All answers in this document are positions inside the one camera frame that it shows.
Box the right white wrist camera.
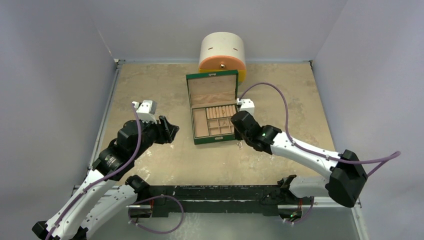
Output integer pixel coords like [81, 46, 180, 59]
[236, 98, 255, 116]

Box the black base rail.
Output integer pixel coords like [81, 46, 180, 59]
[127, 184, 314, 219]

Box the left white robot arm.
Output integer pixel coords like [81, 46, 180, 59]
[32, 116, 180, 240]

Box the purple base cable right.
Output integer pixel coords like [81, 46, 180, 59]
[282, 195, 316, 226]

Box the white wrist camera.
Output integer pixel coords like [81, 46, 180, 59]
[132, 100, 158, 124]
[236, 98, 255, 116]

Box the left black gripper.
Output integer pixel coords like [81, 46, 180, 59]
[131, 115, 178, 159]

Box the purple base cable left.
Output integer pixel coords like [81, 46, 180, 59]
[127, 195, 184, 235]

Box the green jewelry tray insert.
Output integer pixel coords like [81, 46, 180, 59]
[191, 104, 238, 139]

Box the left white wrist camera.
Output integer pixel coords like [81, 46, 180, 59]
[132, 100, 158, 124]

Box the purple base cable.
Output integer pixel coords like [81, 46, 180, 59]
[127, 195, 184, 235]
[282, 195, 316, 226]

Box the white orange round drawer box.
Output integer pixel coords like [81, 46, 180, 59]
[198, 31, 247, 84]

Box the green jewelry box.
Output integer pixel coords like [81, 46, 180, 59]
[185, 70, 239, 145]

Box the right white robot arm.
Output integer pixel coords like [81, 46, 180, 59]
[230, 111, 368, 208]

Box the aluminium frame rail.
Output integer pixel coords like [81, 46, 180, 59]
[87, 59, 126, 170]

